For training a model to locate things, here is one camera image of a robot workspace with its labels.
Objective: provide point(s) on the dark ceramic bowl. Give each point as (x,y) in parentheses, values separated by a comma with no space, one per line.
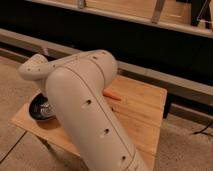
(40,109)

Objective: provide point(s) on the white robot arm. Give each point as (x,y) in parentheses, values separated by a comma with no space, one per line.
(74,88)

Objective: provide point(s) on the orange carrot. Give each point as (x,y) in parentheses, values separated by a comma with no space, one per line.
(110,94)

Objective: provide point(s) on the wooden table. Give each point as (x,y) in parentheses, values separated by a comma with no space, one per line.
(140,111)

